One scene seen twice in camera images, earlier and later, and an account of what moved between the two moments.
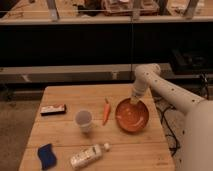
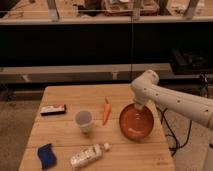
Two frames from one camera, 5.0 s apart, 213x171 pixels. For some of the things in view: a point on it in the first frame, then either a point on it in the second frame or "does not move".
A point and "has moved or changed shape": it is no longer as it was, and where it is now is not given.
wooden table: (96, 127) does not move
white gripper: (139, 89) -> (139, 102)
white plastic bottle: (88, 155) does not move
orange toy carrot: (107, 108) does not move
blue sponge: (47, 157) does not move
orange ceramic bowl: (132, 118) has moved or changed shape
